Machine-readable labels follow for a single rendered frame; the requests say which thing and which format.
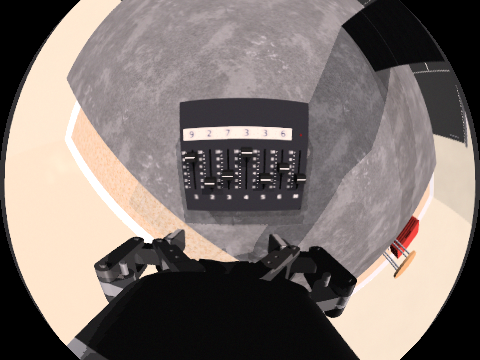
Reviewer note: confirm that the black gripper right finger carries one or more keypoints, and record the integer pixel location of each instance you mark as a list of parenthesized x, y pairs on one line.
[(334, 285)]

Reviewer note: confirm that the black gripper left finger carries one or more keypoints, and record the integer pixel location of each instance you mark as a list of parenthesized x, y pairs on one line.
[(117, 269)]

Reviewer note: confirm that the black lighting desk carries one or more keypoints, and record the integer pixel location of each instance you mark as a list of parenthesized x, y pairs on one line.
[(244, 154)]

